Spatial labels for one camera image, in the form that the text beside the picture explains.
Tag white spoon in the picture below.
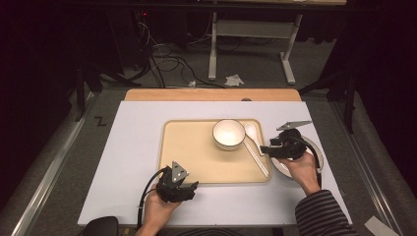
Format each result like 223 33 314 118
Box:
244 122 266 157

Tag bundle of floor cables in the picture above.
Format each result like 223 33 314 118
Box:
132 13 227 89

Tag person's right hand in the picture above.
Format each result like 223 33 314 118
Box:
277 149 322 197

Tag white paper sheet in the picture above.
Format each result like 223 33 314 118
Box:
363 215 401 236

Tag white desk frame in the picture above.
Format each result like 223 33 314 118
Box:
208 11 304 86

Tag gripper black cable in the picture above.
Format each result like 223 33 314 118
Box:
294 135 324 190
136 166 170 230

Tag large crumpled white paper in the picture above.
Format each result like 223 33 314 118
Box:
224 74 245 88

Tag white bowl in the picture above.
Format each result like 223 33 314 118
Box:
211 118 247 152

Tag beige tray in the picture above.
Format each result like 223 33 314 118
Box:
158 118 272 186

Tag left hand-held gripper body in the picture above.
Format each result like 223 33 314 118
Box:
155 160 196 204

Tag aluminium rail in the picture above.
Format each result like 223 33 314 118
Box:
329 100 405 236
11 92 96 236

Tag black stand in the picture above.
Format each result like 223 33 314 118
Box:
74 61 143 123
297 69 359 135

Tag white board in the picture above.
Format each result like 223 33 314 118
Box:
77 100 353 227

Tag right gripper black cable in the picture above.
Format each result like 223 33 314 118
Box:
294 135 324 190

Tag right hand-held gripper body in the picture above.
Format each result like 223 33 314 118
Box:
268 120 313 162

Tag wooden table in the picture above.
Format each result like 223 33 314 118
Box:
124 88 303 102

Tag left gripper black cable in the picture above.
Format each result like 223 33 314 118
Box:
136 166 170 230

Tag person's left hand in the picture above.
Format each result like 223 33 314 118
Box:
142 188 182 228

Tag black chair part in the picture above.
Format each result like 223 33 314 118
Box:
82 215 120 236

